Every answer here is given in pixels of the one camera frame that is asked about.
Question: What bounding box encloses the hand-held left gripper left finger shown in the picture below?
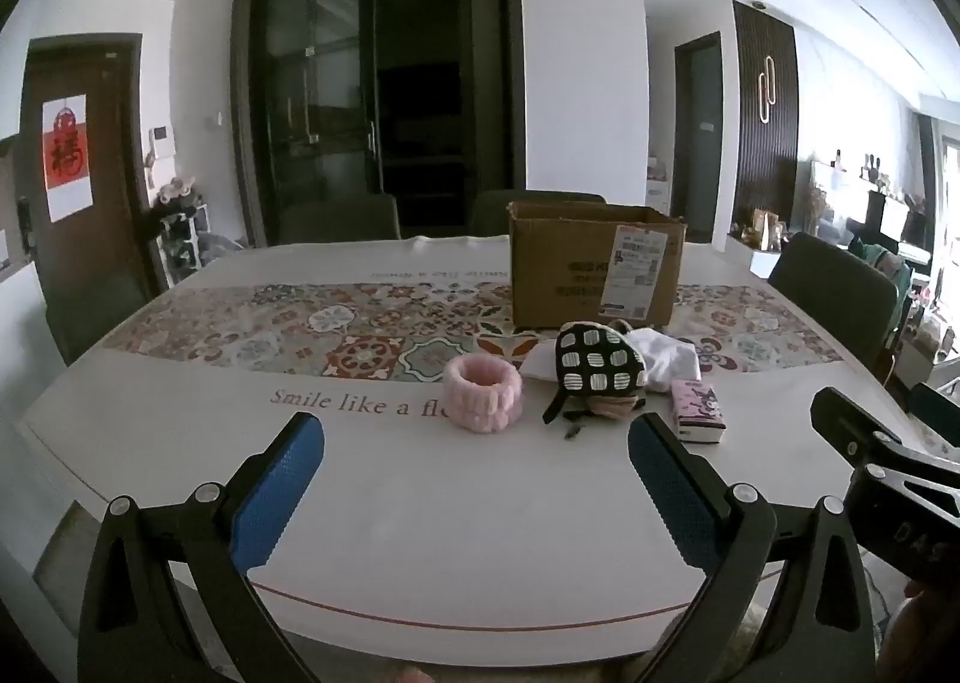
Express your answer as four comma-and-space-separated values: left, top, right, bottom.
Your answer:
77, 411, 325, 683

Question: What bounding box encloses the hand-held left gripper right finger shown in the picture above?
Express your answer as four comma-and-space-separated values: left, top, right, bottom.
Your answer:
628, 411, 878, 683

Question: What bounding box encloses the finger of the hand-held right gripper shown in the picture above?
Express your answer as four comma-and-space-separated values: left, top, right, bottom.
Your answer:
811, 387, 960, 504

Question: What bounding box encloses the brown cardboard box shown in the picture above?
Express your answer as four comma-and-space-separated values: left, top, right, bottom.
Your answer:
508, 200, 687, 328

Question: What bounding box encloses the person's right forearm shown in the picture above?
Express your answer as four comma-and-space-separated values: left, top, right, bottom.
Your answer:
881, 578, 960, 683

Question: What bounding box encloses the pink tissue pack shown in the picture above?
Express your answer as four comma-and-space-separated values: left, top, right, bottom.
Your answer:
670, 379, 726, 445

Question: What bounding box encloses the pink towel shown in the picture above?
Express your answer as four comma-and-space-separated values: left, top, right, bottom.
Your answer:
581, 394, 640, 423

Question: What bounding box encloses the dark dining chair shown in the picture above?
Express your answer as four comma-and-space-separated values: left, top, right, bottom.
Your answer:
769, 233, 901, 378
471, 190, 607, 237
277, 194, 402, 246

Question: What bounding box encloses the white cloth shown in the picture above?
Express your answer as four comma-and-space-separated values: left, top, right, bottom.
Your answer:
634, 326, 703, 394

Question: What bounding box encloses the black white checkered pouch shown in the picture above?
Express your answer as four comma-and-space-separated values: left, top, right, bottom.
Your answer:
542, 321, 650, 425

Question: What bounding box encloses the patterned white tablecloth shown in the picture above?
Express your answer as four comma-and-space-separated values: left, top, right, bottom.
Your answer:
15, 233, 947, 654

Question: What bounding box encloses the black piano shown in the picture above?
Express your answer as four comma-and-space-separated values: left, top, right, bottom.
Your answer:
865, 188, 932, 250

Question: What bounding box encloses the pink fluffy headband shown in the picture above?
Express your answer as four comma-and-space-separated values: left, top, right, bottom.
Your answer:
442, 355, 524, 433

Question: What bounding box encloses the white shelf rack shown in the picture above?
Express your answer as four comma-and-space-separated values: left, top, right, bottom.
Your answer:
160, 203, 212, 288

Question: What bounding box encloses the brown wooden door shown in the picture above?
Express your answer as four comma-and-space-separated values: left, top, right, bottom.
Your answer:
15, 34, 162, 363

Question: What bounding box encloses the plush flower bouquet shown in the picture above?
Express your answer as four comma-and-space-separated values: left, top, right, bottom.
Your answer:
156, 175, 205, 210

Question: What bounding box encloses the dark narrow door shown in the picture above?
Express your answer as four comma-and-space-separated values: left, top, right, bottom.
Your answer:
673, 32, 725, 243

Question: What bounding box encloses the red and white door poster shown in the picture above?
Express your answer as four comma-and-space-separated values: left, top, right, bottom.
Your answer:
41, 94, 92, 223

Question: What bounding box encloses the dark glass sliding door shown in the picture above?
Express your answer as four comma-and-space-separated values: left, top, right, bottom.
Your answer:
231, 0, 526, 247

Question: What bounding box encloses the gold picture frame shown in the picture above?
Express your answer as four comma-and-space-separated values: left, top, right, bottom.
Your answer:
752, 206, 786, 251

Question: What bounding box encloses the dark slatted wall panel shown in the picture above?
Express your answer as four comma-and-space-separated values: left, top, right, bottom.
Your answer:
731, 0, 800, 231

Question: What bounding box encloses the loop-shaped wall lamp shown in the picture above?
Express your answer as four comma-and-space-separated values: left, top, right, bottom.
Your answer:
756, 56, 778, 126

